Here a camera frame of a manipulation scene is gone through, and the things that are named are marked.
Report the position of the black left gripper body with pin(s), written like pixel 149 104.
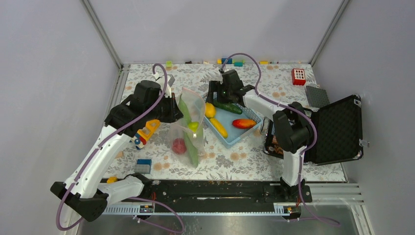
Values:
pixel 165 111

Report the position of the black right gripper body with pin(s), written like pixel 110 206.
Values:
pixel 224 93

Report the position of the yellow lemon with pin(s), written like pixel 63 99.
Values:
pixel 210 110

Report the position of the green apple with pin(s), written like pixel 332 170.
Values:
pixel 193 126

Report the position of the clear pink zip top bag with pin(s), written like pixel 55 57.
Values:
pixel 175 132

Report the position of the red apple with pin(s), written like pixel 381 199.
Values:
pixel 179 146

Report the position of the yellow corn cob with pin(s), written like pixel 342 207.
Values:
pixel 219 127

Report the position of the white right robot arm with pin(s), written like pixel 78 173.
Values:
pixel 294 130

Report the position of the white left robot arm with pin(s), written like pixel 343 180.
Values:
pixel 84 191

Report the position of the dark green cucumber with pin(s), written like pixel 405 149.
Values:
pixel 228 107

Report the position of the red orange mango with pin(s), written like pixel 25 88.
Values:
pixel 244 123

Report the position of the yellow toy truck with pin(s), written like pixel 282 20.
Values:
pixel 142 136

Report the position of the light blue plastic basket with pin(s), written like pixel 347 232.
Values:
pixel 226 118

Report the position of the blue building block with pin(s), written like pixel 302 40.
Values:
pixel 144 162

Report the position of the grey building block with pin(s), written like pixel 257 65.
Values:
pixel 142 168

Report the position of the red window block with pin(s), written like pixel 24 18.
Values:
pixel 298 77

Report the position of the brown patterned roll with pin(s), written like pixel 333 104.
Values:
pixel 275 148

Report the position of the grey building baseplate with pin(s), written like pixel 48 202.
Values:
pixel 316 97

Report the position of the small yellow toy piece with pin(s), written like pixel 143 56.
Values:
pixel 111 180

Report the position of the black open carrying case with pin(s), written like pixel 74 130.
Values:
pixel 339 132

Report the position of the teal block at wall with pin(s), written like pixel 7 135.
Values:
pixel 238 63

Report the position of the blue block at wall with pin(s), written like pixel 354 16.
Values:
pixel 227 60

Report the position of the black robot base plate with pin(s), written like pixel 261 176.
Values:
pixel 223 196

